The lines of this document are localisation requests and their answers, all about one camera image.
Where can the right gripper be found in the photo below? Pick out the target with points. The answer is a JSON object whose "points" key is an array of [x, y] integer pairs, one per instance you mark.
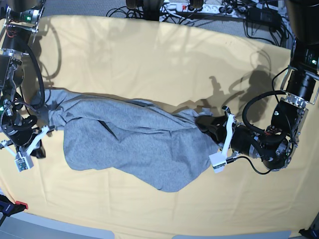
{"points": [[21, 134]]}

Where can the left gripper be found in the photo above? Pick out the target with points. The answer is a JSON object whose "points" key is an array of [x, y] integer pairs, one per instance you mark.
{"points": [[243, 141]]}

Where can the grey t-shirt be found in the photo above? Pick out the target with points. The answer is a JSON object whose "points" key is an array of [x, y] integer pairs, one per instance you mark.
{"points": [[167, 151]]}

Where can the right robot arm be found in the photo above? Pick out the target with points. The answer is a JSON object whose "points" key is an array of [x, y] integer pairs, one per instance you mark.
{"points": [[21, 20]]}

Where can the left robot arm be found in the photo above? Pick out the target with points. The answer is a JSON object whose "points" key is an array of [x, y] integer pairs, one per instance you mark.
{"points": [[276, 144]]}

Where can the red and black clamp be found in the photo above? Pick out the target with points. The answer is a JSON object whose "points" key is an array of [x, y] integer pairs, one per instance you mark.
{"points": [[9, 208]]}

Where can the yellow table cloth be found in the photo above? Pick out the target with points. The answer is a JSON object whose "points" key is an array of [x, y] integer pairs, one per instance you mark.
{"points": [[175, 66]]}

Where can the black power adapter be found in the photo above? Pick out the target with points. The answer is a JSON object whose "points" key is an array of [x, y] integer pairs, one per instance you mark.
{"points": [[263, 17]]}

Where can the white power strip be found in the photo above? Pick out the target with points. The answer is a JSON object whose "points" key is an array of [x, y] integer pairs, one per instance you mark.
{"points": [[182, 9]]}

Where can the black clamp right corner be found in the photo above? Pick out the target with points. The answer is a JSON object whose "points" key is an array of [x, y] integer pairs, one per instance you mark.
{"points": [[309, 233]]}

